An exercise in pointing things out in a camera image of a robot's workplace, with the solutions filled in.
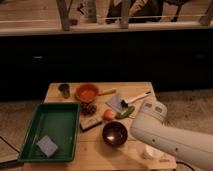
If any white plastic cup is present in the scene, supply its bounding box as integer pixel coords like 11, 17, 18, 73
143, 145, 164, 160

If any black whiteboard eraser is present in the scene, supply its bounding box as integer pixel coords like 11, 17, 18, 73
80, 116, 102, 132

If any grey blue sponge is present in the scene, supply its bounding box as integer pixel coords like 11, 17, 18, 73
36, 135, 58, 157

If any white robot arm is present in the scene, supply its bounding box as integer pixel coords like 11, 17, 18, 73
130, 99, 213, 171

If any green cucumber toy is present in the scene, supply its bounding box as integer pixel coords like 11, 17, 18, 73
115, 106, 135, 120

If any orange fruit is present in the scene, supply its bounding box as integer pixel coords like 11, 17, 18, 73
103, 109, 115, 121

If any green plastic tray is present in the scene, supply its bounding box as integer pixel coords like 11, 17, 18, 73
18, 102, 80, 163

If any wooden table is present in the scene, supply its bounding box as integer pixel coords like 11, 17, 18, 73
23, 82, 177, 171

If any black floor cable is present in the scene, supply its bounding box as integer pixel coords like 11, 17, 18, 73
175, 160, 196, 171

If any dark brown bowl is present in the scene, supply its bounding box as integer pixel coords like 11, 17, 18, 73
102, 121, 128, 147

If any orange bowl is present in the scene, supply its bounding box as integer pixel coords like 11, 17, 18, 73
75, 83, 99, 103

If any yellow marker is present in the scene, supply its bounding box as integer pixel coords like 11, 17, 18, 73
98, 88, 116, 96

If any dark small cup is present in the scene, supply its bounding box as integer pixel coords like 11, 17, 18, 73
58, 83, 70, 99

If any grey cloth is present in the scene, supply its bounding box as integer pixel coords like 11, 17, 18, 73
106, 93, 123, 112

